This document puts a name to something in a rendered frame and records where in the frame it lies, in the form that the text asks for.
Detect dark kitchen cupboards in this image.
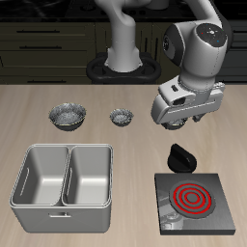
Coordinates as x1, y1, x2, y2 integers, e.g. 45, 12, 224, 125
0, 0, 247, 86

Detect flat black base plate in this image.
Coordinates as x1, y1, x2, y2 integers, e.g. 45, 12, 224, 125
85, 51, 162, 82

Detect round black stove knob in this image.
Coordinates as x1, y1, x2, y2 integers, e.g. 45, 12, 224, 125
167, 143, 199, 175

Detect white two-bin basket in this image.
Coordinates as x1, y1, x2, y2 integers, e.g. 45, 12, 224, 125
8, 143, 115, 234

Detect large dark speckled bowl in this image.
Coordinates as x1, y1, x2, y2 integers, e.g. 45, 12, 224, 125
47, 101, 88, 132

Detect flat dark grey stove plate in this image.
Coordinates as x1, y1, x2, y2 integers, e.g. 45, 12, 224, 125
153, 172, 237, 236

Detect small dark fluted dish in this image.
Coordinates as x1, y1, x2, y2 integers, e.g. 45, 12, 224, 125
162, 120, 188, 131
109, 108, 135, 127

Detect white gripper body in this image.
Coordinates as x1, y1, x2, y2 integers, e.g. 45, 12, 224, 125
151, 82, 226, 126

